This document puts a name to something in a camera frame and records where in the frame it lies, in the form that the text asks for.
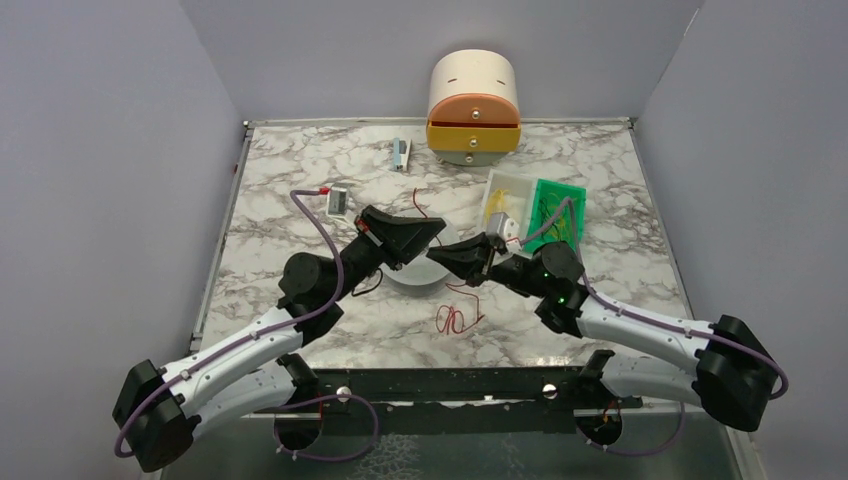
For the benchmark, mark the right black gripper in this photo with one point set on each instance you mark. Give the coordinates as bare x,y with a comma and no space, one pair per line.
489,260

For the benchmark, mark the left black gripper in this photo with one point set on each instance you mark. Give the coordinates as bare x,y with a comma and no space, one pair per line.
379,240

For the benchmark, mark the white plastic cable spool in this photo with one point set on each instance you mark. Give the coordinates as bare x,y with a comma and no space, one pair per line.
421,278

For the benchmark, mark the white plastic bin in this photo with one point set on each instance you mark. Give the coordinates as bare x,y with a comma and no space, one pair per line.
510,193

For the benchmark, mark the green plastic bin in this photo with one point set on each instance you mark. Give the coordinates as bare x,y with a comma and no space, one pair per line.
563,202

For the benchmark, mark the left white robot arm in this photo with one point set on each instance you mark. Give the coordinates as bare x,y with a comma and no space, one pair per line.
162,411

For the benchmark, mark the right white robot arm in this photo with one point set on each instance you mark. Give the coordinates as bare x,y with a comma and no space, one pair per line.
720,366

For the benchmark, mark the small teal white clip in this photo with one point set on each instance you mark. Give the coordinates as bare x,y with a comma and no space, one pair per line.
400,154

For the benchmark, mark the cream mini drawer cabinet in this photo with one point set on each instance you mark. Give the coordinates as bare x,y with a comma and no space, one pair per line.
473,114

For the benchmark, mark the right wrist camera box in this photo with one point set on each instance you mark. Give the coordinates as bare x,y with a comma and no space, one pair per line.
503,233

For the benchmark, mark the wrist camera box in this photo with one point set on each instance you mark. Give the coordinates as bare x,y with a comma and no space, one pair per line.
337,199
503,233

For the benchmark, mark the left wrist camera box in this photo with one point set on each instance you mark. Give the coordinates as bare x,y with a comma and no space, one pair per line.
337,199

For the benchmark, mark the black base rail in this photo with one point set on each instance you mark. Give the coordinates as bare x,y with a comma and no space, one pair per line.
434,401

